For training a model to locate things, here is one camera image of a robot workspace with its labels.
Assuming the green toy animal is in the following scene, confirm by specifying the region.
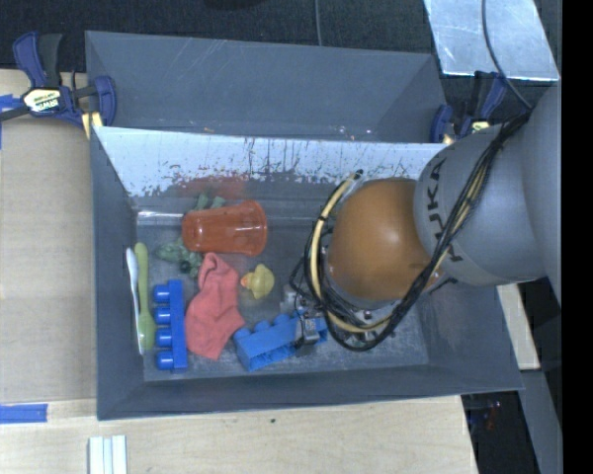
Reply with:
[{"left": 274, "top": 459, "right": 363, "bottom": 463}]
[{"left": 155, "top": 193, "right": 227, "bottom": 279}]

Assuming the white plastic spoon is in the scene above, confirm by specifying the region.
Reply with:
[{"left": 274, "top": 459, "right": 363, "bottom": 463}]
[{"left": 125, "top": 246, "right": 145, "bottom": 357}]

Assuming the pink-red cloth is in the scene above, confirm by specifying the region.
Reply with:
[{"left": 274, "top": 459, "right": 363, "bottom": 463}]
[{"left": 183, "top": 252, "right": 247, "bottom": 362}]

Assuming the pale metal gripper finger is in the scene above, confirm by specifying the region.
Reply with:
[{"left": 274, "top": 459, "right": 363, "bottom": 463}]
[
  {"left": 295, "top": 313, "right": 328, "bottom": 350},
  {"left": 280, "top": 285, "right": 307, "bottom": 316}
]

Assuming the grey metal bin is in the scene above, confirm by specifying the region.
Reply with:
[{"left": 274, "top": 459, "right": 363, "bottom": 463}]
[{"left": 84, "top": 30, "right": 526, "bottom": 422}]

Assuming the long blue toy brick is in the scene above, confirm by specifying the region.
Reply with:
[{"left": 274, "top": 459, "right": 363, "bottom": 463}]
[{"left": 151, "top": 278, "right": 190, "bottom": 373}]

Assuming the light green plastic spoon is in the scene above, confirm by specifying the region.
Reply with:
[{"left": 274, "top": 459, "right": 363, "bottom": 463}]
[{"left": 133, "top": 241, "right": 157, "bottom": 352}]

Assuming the yellow rubber duck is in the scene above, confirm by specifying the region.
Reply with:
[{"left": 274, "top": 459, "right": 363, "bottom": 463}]
[{"left": 239, "top": 263, "right": 277, "bottom": 301}]

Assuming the orange translucent plastic cup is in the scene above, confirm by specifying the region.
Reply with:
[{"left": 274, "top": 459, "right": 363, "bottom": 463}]
[{"left": 181, "top": 199, "right": 269, "bottom": 258}]

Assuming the pale wood board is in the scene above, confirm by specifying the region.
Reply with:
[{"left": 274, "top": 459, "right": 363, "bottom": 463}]
[{"left": 0, "top": 119, "right": 99, "bottom": 405}]

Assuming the short blue toy brick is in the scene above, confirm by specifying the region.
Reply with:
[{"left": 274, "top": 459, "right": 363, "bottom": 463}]
[{"left": 232, "top": 310, "right": 303, "bottom": 373}]

